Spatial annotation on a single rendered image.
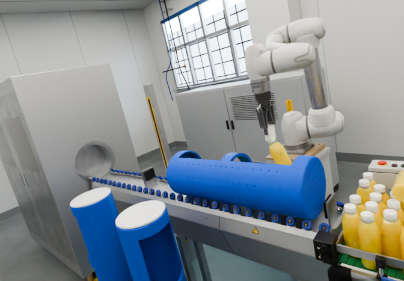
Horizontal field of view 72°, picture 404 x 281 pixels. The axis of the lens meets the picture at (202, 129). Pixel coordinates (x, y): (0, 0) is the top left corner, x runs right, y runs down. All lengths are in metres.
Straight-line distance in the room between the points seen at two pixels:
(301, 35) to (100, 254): 1.90
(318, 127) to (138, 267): 1.34
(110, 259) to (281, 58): 1.71
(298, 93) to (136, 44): 4.63
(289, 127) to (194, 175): 0.74
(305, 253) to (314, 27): 1.17
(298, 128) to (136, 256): 1.24
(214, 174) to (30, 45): 5.05
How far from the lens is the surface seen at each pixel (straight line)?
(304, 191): 1.26
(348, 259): 1.29
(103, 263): 2.22
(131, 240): 1.56
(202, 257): 2.31
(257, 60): 1.25
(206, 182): 1.53
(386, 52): 3.96
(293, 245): 1.42
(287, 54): 1.23
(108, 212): 2.09
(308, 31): 1.75
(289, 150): 2.01
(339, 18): 4.10
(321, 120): 1.90
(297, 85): 2.96
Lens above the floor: 1.70
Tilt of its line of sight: 12 degrees down
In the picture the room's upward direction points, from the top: 13 degrees counter-clockwise
